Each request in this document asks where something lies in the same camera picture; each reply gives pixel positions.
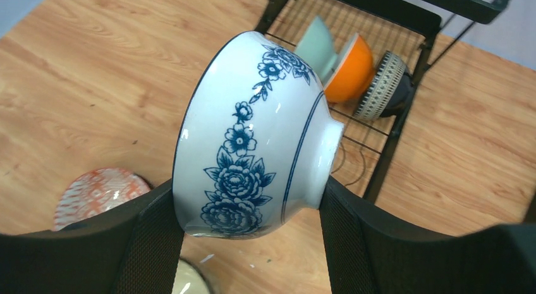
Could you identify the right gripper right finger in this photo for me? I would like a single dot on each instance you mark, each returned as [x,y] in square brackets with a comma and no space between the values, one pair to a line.
[368,250]

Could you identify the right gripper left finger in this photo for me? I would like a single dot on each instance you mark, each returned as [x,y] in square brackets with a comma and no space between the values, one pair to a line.
[132,248]

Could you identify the brown cream glazed bowl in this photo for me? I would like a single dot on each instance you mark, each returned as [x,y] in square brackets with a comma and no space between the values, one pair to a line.
[189,280]

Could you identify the blue floral bowl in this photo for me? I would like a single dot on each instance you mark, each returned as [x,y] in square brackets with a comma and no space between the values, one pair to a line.
[256,145]

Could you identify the black cream patterned bowl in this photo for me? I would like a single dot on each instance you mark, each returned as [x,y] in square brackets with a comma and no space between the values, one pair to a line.
[388,91]

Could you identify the white orange bowl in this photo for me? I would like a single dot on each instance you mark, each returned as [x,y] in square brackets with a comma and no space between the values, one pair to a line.
[352,72]

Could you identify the pale green bowl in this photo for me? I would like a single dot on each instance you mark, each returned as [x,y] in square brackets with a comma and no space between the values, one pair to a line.
[316,48]

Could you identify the black wire dish rack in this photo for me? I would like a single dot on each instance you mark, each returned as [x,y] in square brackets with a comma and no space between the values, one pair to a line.
[405,34]

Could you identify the red patterned bowl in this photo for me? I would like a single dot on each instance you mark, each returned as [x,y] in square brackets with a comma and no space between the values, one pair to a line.
[95,192]

